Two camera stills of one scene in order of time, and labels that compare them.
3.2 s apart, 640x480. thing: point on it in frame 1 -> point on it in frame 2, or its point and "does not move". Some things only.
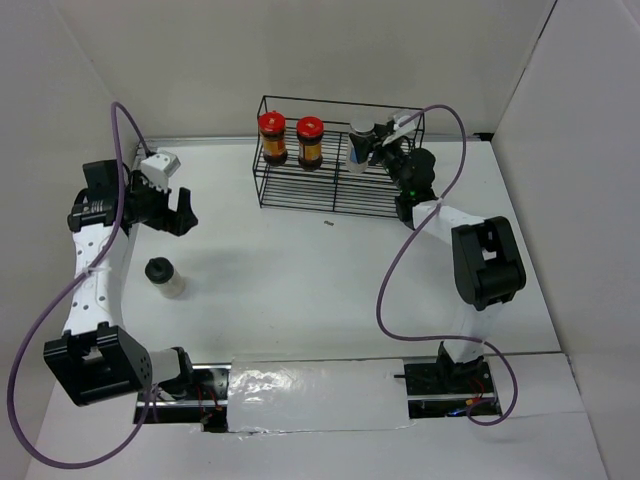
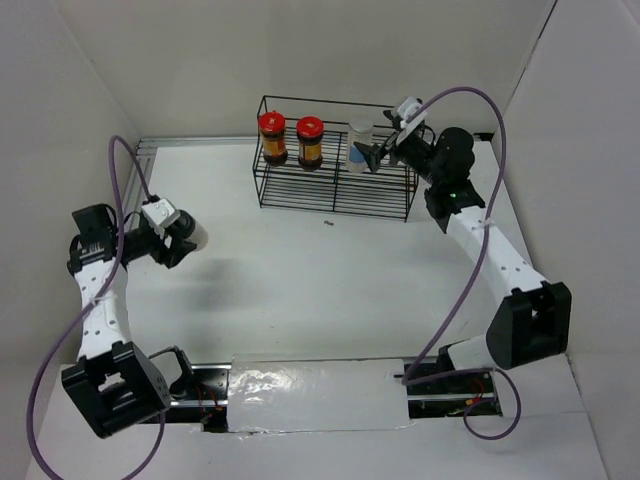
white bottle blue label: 361,127 does not move
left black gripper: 177,222 -> 175,254
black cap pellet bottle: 161,272 -> 191,230
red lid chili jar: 310,131 does not move
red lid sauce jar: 272,125 does not move
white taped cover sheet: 303,393 does not move
